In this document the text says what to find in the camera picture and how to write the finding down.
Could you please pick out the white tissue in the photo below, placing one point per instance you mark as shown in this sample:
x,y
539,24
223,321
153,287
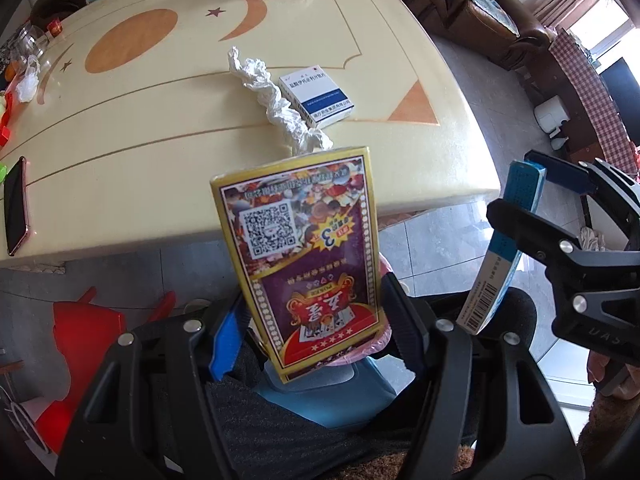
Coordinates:
x,y
298,136

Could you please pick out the smartphone with pink case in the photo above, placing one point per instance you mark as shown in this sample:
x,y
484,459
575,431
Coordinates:
x,y
16,224

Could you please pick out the small red candle cup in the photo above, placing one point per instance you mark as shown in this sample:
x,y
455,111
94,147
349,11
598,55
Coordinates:
x,y
55,27

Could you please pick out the red plastic stool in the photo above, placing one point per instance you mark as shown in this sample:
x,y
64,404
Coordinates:
x,y
82,333

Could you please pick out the blue cartoon medicine box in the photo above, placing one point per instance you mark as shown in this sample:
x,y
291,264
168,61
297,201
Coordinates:
x,y
524,186

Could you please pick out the gold purple playing card box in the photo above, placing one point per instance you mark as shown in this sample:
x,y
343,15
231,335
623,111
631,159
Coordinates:
x,y
303,239

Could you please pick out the glass jar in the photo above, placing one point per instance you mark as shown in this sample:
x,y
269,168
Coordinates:
x,y
30,40

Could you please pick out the person right hand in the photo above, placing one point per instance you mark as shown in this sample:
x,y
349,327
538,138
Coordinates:
x,y
624,384

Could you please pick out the white appliance on floor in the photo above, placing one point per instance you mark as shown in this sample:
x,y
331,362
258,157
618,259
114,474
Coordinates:
x,y
551,115

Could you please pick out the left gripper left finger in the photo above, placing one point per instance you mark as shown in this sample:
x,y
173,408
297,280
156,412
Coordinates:
x,y
146,414

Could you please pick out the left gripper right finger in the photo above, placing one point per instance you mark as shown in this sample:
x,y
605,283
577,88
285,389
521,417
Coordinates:
x,y
522,434

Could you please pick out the checkered cloth cabinet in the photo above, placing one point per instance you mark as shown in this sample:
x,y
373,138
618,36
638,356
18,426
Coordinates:
x,y
599,106

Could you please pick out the white blue tablet box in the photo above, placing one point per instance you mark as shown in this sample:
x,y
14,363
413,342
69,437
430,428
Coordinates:
x,y
315,95

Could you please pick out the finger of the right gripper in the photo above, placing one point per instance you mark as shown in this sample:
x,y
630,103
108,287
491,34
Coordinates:
x,y
611,277
615,192

